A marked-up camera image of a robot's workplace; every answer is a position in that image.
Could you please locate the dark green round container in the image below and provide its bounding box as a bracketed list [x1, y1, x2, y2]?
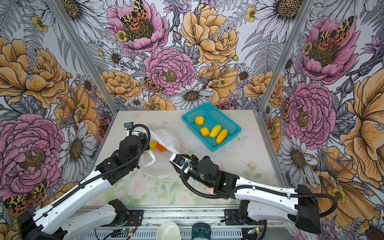
[191, 223, 212, 240]

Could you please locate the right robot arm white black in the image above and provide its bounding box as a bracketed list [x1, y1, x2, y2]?
[170, 154, 321, 234]

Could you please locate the yellow toy fruit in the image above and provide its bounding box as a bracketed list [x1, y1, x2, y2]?
[200, 127, 210, 137]

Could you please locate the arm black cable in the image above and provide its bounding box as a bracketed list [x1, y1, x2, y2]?
[179, 163, 339, 218]
[17, 123, 151, 235]

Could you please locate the yellow toy banana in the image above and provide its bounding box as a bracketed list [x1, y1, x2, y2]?
[216, 129, 228, 145]

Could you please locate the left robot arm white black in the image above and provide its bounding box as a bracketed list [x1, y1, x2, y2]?
[17, 124, 151, 240]

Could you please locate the teal plastic basket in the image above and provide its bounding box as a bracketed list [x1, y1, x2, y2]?
[182, 103, 242, 152]

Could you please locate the yellow toy lemon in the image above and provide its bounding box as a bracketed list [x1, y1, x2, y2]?
[195, 116, 205, 126]

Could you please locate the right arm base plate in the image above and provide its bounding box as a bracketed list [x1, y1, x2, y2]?
[222, 209, 266, 226]

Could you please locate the orange toy fruit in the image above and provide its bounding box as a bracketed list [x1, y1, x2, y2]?
[157, 143, 167, 152]

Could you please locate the white round cup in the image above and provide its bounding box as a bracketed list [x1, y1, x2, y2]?
[157, 222, 182, 240]

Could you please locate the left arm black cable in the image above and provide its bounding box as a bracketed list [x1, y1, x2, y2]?
[17, 123, 151, 235]

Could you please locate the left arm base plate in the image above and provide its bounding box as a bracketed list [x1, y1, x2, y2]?
[104, 210, 144, 227]

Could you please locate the green toy fruit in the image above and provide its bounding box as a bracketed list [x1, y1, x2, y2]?
[150, 141, 158, 151]

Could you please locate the translucent white plastic bag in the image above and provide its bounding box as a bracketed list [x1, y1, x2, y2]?
[139, 129, 181, 179]

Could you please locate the plush doll pink hat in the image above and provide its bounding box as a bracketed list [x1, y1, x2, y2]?
[206, 187, 214, 195]

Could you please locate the yellow toy mango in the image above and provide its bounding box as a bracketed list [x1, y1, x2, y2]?
[209, 125, 222, 139]

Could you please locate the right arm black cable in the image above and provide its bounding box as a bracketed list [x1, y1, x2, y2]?
[179, 163, 339, 218]

